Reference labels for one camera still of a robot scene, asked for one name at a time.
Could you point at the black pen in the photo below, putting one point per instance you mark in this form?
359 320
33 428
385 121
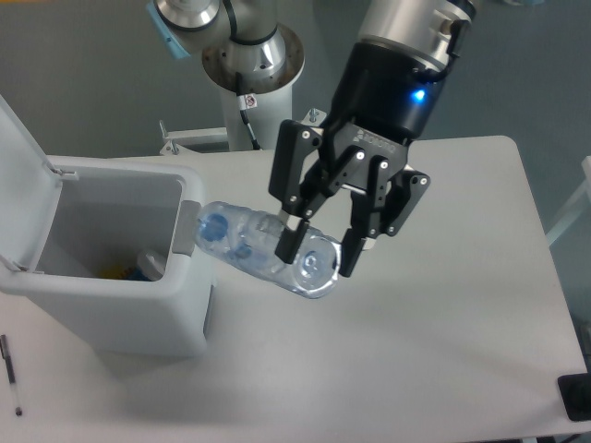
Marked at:
11 376

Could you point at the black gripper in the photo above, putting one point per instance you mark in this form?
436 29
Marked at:
382 104

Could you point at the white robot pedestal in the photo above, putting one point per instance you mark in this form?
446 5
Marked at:
255 83

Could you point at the black device at table corner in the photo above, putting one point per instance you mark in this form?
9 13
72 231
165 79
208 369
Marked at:
575 393

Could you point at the white trash can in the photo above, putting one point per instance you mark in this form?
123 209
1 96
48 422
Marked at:
64 219

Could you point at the white paper trash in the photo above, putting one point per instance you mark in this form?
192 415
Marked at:
151 264

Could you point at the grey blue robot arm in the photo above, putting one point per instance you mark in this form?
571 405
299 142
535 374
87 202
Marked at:
432 32

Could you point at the clear plastic water bottle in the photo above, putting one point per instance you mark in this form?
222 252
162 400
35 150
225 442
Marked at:
246 239

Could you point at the white frame post right edge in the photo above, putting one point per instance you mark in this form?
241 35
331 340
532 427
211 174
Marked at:
573 208

